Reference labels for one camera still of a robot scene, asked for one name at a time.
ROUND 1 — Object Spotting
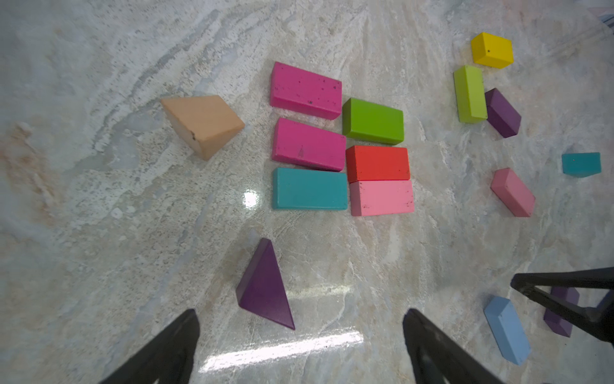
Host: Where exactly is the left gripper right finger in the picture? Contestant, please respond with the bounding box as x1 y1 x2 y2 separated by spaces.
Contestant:
403 308 501 383

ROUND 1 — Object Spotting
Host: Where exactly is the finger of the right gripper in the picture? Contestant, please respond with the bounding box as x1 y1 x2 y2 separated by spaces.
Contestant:
510 267 613 343

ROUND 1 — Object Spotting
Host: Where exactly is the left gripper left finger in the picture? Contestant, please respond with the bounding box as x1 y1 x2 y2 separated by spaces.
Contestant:
102 309 200 383

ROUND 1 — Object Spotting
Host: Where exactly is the light pink rectangular block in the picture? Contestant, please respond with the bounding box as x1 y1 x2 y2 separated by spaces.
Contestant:
350 180 414 217

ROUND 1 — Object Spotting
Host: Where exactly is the red rectangular block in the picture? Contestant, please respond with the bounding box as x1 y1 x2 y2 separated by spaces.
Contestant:
345 146 411 183

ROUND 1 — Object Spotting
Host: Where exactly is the teal rectangular block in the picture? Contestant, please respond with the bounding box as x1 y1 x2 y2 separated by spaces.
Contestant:
272 167 349 211

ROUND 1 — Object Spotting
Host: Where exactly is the green rectangular block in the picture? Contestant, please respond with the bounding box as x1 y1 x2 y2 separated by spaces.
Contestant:
342 98 405 145

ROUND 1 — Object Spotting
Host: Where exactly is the hot pink rectangular block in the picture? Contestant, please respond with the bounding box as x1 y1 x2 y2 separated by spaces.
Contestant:
272 118 346 172

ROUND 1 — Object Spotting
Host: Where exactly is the magenta rectangular block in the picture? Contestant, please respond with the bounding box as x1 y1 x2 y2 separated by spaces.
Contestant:
270 62 342 120

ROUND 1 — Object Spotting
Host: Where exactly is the purple rectangular block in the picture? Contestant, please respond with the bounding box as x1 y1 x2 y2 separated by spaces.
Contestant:
543 286 581 339

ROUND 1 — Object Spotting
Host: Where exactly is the light blue rectangular block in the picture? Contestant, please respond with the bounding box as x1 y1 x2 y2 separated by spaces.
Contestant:
484 296 531 366

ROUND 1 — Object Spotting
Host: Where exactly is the purple triangular block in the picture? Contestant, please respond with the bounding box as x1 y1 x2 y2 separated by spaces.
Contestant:
236 238 296 331

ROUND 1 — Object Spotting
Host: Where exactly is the pink rectangular block right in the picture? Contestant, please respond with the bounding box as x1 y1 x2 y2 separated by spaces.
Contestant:
490 168 536 218

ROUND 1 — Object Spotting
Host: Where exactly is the teal wedge block right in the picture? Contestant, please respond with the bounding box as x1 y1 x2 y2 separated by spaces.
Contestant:
561 152 601 178

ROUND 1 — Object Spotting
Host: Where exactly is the dark purple small block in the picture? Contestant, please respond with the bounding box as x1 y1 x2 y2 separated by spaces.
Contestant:
484 88 521 139

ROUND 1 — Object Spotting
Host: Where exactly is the lime green small block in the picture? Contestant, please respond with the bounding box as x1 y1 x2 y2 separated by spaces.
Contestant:
453 65 488 123

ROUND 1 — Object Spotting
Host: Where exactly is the natural wood triangular block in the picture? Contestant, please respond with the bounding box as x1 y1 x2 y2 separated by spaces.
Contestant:
160 95 245 161

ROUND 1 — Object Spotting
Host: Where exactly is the yellow small block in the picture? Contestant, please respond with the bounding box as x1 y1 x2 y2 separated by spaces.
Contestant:
471 32 514 69

